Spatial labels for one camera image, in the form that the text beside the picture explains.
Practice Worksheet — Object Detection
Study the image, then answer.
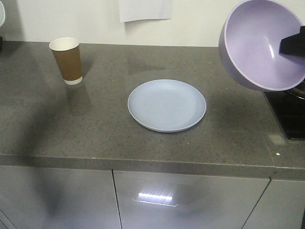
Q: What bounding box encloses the metal pot on cooktop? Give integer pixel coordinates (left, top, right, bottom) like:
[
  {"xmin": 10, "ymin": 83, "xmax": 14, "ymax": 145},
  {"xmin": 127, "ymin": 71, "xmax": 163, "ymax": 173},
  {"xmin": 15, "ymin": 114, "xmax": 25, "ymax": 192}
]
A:
[{"xmin": 286, "ymin": 81, "xmax": 305, "ymax": 99}]

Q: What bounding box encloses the brown paper cup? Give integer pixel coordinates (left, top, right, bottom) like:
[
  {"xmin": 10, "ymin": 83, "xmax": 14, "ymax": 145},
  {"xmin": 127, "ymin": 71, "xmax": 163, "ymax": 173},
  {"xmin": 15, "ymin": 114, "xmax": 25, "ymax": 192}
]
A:
[{"xmin": 49, "ymin": 37, "xmax": 83, "ymax": 85}]

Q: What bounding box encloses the black induction cooktop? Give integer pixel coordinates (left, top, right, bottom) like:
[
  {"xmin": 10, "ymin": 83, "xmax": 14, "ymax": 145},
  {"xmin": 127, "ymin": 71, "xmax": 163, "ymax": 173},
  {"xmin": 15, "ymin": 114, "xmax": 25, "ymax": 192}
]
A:
[{"xmin": 264, "ymin": 91, "xmax": 305, "ymax": 141}]

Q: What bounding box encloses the light blue plate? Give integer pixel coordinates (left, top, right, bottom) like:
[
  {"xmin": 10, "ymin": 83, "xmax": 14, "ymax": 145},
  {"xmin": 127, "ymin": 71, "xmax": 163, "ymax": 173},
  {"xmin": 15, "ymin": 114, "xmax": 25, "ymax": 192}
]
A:
[{"xmin": 127, "ymin": 79, "xmax": 207, "ymax": 133}]

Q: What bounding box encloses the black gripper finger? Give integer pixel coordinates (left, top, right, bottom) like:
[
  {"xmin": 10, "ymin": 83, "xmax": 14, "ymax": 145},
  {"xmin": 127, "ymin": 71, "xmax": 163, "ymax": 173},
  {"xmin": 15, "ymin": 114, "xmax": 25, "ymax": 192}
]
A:
[
  {"xmin": 279, "ymin": 26, "xmax": 305, "ymax": 57},
  {"xmin": 0, "ymin": 36, "xmax": 3, "ymax": 53}
]

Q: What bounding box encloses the purple plastic bowl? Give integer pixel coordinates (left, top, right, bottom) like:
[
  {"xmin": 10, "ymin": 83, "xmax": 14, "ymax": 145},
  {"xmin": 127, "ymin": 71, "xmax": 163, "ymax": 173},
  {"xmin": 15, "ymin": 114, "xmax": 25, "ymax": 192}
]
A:
[{"xmin": 218, "ymin": 0, "xmax": 305, "ymax": 91}]

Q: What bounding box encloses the white paper sheet on wall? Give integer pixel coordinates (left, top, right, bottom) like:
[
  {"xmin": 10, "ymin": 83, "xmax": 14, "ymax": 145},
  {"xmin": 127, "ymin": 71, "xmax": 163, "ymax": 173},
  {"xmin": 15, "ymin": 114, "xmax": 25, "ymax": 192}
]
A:
[{"xmin": 119, "ymin": 0, "xmax": 173, "ymax": 22}]

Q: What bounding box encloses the pale green plastic spoon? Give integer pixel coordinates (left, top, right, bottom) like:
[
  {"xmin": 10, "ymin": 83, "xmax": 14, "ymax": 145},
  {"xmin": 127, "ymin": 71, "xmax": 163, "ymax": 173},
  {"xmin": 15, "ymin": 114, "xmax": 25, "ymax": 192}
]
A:
[{"xmin": 0, "ymin": 1, "xmax": 6, "ymax": 27}]

